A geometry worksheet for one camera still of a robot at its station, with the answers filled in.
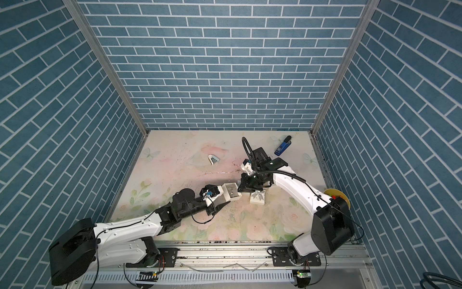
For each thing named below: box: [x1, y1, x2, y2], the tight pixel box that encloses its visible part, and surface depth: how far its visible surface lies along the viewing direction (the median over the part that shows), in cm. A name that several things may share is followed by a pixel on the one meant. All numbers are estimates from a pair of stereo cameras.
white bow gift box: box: [249, 189, 266, 206], surface depth 90 cm
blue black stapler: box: [274, 135, 292, 156], surface depth 114 cm
